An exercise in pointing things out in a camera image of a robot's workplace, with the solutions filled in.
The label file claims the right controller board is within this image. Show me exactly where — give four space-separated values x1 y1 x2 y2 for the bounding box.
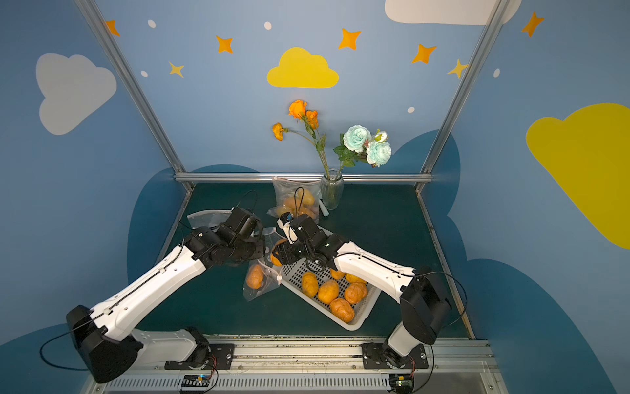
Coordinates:
388 374 415 394

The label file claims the clear zipper bag pink zipper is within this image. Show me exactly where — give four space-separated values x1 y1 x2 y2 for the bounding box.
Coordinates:
267 177 321 223

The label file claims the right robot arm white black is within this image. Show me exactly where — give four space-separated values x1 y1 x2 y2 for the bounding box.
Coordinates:
272 213 453 357

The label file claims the spare clear zipper bag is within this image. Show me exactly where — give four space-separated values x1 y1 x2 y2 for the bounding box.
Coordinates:
243 228 285 301

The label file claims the orange potato edge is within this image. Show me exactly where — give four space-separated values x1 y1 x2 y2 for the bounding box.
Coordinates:
301 272 319 298

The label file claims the right aluminium frame post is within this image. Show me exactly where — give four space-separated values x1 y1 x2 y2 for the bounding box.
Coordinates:
414 0 512 197

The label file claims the mint artificial rose stem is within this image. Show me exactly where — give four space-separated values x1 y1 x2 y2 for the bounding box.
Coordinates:
334 125 393 171

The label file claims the wrinkled orange potato right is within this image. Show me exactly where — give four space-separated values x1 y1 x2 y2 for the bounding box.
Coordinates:
344 282 368 305

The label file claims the left aluminium frame post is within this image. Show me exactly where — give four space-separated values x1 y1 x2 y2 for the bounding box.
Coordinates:
75 0 186 174

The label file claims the wrinkled orange potato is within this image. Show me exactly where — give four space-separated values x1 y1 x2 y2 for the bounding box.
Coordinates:
329 298 355 323
344 282 368 305

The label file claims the light blue toy trowel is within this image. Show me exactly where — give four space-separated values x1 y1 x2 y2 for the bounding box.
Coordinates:
319 200 330 217

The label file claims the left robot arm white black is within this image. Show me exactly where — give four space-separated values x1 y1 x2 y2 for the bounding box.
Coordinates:
67 208 265 383

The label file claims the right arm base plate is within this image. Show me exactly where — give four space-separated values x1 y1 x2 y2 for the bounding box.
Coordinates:
361 342 430 369

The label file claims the left controller board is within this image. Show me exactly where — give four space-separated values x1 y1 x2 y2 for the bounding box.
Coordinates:
180 374 211 392

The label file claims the orange potato basket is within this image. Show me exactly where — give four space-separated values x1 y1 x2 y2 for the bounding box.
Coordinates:
245 264 266 290

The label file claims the wrinkled orange potato bottom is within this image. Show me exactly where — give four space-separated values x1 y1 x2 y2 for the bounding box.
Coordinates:
329 298 355 323

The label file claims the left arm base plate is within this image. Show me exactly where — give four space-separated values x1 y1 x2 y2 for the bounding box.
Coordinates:
164 343 235 371

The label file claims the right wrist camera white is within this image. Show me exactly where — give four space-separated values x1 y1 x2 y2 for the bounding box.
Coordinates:
277 212 295 244

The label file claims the white perforated plastic basket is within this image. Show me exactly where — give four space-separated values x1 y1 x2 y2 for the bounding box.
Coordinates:
277 226 382 332

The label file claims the yellow green potato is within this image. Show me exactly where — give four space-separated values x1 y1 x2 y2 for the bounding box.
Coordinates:
296 188 315 206

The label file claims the ribbed glass vase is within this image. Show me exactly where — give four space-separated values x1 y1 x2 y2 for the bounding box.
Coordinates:
320 168 345 211

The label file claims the front aluminium rail bed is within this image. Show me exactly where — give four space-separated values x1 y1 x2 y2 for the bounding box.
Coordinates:
82 335 508 393

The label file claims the orange artificial flower stem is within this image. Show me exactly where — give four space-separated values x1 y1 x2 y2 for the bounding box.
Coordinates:
272 99 330 177

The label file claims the aluminium frame post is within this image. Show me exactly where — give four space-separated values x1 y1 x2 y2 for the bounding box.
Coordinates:
414 0 512 197
75 0 186 174

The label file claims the large orange potato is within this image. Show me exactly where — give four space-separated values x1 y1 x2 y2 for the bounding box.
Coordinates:
283 197 297 213

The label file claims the controller board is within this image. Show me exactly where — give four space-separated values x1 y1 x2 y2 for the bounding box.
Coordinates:
180 374 211 392
388 374 415 394

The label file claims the aluminium back frame rail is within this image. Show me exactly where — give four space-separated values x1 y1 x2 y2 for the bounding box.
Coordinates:
175 172 432 184

